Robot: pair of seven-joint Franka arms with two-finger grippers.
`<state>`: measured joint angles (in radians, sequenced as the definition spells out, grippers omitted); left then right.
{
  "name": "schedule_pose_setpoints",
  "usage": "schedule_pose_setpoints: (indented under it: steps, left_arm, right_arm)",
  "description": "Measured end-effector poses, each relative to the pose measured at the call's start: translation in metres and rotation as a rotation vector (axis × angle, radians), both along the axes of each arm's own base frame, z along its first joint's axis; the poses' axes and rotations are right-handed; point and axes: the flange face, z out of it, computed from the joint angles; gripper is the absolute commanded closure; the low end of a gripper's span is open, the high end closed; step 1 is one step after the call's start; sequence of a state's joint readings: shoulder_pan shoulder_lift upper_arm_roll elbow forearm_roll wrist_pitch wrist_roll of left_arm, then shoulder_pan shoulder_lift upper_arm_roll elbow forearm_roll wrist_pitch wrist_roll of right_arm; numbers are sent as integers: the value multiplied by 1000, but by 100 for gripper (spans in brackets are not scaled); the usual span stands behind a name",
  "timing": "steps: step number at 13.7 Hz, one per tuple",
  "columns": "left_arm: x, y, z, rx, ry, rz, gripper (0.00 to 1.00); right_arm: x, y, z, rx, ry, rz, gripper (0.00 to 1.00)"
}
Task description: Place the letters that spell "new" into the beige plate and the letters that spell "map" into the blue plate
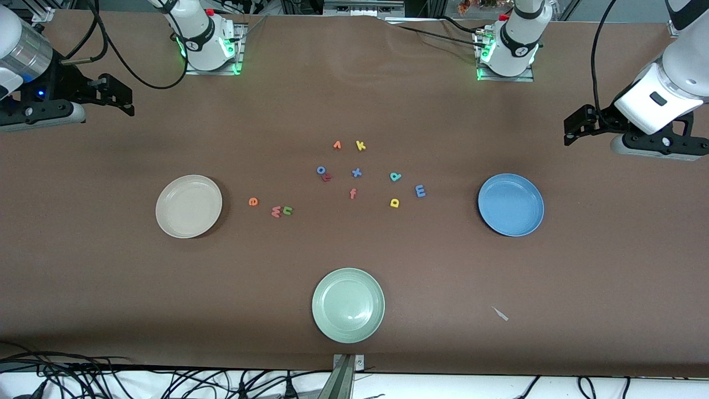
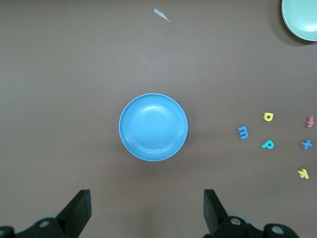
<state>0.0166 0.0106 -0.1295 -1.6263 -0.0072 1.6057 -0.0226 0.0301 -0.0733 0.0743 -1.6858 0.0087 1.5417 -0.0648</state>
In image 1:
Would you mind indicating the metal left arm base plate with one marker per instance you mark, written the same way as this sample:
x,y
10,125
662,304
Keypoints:
x,y
504,79

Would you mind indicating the blue foam letter E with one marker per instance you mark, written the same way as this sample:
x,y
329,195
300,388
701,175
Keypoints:
x,y
420,191

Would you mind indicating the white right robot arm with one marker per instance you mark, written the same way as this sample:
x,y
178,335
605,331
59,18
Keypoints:
x,y
199,39

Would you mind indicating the paper table cover sheet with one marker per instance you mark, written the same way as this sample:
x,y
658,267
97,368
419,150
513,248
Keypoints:
x,y
111,277

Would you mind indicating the yellow foam letter k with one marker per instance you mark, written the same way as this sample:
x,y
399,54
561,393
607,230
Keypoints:
x,y
360,146

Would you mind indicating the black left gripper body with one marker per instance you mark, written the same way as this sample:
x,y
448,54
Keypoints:
x,y
605,116

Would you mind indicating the grey metal box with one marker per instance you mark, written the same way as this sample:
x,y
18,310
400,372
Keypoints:
x,y
363,8

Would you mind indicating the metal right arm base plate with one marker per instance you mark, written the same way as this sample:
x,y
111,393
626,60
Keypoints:
x,y
241,44

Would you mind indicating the small white paper scrap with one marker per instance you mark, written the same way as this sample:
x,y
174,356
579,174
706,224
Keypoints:
x,y
501,314

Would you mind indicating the pink foam letter w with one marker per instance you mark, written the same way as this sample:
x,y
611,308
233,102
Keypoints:
x,y
276,211

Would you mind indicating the beige brown plate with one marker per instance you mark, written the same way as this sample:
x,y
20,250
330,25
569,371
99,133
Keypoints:
x,y
188,208

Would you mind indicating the metal table edge bracket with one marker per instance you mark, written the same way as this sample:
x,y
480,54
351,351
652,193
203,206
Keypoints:
x,y
346,377

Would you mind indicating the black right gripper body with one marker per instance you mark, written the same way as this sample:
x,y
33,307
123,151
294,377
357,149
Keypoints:
x,y
62,84

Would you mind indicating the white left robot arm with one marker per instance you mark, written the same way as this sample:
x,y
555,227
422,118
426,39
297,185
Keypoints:
x,y
642,111

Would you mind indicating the teal foam letter p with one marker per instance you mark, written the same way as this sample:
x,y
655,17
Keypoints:
x,y
395,177

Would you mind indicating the blue plate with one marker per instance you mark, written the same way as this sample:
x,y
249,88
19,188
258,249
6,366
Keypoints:
x,y
510,205

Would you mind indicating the pale green plate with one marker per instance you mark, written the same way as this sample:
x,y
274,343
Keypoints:
x,y
348,306

